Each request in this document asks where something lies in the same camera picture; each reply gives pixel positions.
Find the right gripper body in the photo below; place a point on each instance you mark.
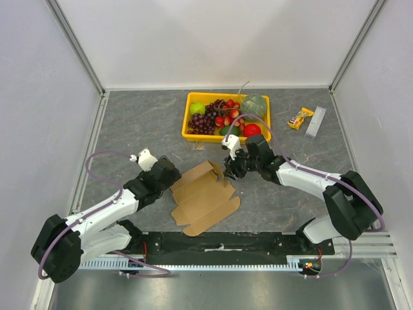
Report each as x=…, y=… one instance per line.
x=233, y=166

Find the brown cardboard box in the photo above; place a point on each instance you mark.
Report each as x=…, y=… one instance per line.
x=204, y=198

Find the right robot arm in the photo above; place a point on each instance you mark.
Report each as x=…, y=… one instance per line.
x=351, y=205

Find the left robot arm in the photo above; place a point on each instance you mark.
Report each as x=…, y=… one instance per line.
x=64, y=244

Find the grey slim box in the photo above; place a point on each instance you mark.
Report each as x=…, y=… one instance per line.
x=315, y=123

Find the green avocado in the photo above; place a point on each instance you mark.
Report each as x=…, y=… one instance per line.
x=229, y=130

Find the red tomato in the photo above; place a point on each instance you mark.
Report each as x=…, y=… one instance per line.
x=251, y=130

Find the red strawberry cluster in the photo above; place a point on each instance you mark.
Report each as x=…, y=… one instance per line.
x=226, y=112

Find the yellow plastic tray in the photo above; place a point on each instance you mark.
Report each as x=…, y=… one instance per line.
x=240, y=122

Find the purple grape bunch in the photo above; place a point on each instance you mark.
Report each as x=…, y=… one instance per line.
x=203, y=124

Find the green netted melon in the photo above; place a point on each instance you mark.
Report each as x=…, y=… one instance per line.
x=252, y=104

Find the green apple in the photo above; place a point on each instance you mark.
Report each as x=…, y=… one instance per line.
x=197, y=108

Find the yellow candy bar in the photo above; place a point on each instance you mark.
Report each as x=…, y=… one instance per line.
x=296, y=121

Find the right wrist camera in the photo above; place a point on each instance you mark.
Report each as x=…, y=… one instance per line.
x=232, y=143

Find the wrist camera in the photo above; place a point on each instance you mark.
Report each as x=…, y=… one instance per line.
x=144, y=159
x=232, y=143

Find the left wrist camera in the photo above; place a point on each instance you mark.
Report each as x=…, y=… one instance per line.
x=144, y=159

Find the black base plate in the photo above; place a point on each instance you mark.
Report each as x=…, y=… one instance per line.
x=224, y=248

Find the slotted cable duct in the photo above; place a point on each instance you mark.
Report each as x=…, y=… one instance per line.
x=115, y=262

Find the right aluminium frame post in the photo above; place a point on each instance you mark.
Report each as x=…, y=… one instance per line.
x=357, y=43

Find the aluminium frame post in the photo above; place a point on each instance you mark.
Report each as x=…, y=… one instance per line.
x=357, y=43
x=75, y=44

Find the left aluminium frame post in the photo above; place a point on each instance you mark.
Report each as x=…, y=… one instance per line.
x=75, y=44

